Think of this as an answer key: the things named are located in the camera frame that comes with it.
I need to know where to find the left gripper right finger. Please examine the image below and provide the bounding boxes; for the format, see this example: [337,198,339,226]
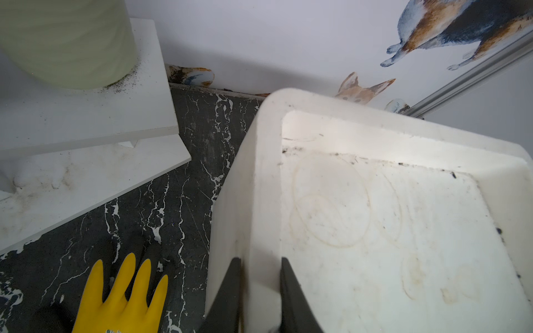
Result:
[280,258,323,333]

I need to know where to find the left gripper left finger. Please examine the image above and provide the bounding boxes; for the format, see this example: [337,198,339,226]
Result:
[198,258,242,333]

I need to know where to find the white drawer cabinet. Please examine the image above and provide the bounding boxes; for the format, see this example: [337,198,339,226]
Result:
[205,89,532,332]

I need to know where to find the yellow work glove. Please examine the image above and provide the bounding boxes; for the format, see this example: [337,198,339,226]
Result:
[72,253,169,332]

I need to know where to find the white stepped display shelf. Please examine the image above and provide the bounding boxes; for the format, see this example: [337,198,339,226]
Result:
[1,18,191,254]

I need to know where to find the green pot red flowers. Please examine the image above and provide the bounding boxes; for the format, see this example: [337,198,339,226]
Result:
[1,1,138,90]

